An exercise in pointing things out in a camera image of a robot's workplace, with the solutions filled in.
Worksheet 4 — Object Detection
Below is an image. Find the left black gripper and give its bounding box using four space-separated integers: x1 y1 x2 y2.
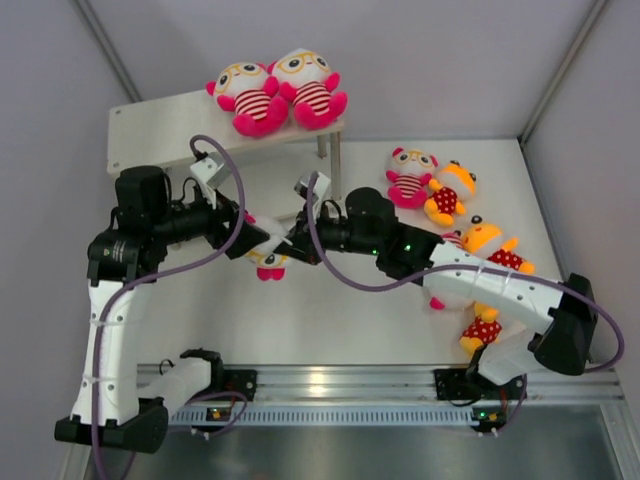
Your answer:
150 183 268 260

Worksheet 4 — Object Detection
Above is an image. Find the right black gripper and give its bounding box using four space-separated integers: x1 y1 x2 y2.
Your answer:
277 198 383 266

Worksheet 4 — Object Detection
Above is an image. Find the pink panda plush face down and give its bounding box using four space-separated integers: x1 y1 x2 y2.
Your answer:
244 213 291 281

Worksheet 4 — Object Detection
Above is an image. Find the pink panda plush with glasses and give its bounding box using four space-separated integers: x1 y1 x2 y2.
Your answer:
267 48 348 130

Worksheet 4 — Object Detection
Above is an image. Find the pink panda plush under arm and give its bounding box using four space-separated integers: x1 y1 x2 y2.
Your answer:
423 230 474 311

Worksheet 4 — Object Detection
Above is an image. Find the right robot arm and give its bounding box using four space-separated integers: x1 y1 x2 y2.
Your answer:
284 183 597 397

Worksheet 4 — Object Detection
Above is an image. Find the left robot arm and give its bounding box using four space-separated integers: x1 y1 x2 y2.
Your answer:
54 161 253 454

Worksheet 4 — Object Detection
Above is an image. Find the white two-tier shelf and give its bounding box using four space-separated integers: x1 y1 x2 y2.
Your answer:
107 90 345 220

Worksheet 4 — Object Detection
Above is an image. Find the pink panda plush top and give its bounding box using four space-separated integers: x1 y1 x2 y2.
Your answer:
385 147 439 209

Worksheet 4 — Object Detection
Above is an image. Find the orange plush top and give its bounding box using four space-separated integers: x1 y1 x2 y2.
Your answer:
424 160 477 227

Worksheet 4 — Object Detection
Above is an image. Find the orange plush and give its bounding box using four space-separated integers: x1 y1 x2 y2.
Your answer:
459 302 502 356
461 215 535 274
424 160 477 227

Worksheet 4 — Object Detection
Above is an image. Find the orange plush middle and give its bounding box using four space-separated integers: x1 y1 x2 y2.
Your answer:
461 215 535 274

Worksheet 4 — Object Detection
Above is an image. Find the orange plush bottom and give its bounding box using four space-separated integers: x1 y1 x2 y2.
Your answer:
459 302 502 356

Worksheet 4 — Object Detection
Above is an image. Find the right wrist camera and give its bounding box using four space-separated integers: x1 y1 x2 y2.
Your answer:
294 172 331 204

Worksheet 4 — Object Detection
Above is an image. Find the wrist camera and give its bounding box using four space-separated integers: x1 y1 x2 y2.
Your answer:
294 172 331 204
190 156 231 192

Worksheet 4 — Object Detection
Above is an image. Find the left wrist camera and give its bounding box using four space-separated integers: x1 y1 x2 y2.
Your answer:
190 156 231 192

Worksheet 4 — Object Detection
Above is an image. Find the aluminium rail base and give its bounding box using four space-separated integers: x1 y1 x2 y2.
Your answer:
137 363 625 404

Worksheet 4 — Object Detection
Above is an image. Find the left black mount plate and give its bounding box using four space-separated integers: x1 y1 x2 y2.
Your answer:
196 368 258 402

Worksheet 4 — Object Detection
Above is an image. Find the black mount plate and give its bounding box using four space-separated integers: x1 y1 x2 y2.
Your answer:
196 368 258 402
433 368 478 401

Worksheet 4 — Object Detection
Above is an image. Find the grey slotted cable duct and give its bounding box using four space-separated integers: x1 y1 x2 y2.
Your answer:
169 404 479 427

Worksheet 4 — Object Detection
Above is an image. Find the right black mount plate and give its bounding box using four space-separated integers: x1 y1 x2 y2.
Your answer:
433 368 478 401

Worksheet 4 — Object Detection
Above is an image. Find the wall corner metal strip left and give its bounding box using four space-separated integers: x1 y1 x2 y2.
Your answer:
70 0 143 103

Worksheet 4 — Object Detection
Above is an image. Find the wall corner metal strip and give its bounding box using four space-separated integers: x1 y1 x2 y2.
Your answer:
70 0 143 103
517 0 612 148

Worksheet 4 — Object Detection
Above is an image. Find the wall corner metal strip right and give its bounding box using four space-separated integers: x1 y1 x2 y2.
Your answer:
517 0 612 148

